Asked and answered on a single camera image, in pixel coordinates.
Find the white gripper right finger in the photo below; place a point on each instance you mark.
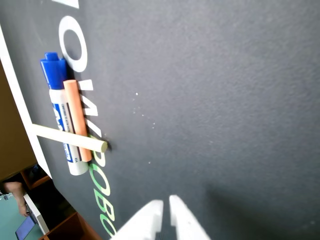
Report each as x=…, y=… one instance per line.
x=186, y=222

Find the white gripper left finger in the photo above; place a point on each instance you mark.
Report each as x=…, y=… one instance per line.
x=142, y=225

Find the blue dry erase marker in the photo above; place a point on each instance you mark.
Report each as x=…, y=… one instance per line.
x=54, y=75

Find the brown wooden shelf unit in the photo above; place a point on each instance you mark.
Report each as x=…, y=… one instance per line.
x=67, y=226

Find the grey WOWROBO mat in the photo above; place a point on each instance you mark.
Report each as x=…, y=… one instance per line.
x=200, y=100

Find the yellow chalk stick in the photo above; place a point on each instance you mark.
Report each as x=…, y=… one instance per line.
x=57, y=135

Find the person's leg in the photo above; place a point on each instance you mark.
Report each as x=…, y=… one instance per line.
x=16, y=197

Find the orange chalk stick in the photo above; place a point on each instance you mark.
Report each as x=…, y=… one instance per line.
x=75, y=110

